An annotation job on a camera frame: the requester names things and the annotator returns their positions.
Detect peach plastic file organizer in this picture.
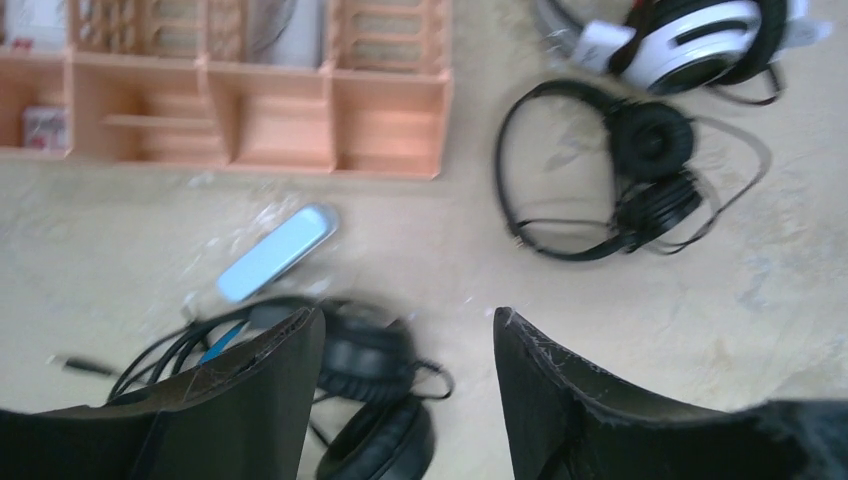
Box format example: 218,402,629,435
1,1,453,179

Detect clear plastic packaged item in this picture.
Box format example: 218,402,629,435
247,0,325,69

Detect white and black headphones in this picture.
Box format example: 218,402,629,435
534,0,833,106

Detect thin black headphone cable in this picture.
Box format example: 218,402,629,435
510,62,786,258

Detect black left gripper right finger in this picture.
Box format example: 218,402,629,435
493,307,847,479

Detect small black on-ear headphones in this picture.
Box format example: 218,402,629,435
493,79,704,262

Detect light blue stapler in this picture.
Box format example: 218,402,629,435
215,203,340,304

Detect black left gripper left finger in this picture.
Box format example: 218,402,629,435
1,309,325,479

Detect black and blue headphones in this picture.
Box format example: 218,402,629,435
201,295,455,479

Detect white product box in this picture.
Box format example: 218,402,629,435
1,0,67,51

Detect small red white box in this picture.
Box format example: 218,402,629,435
22,106,68,152

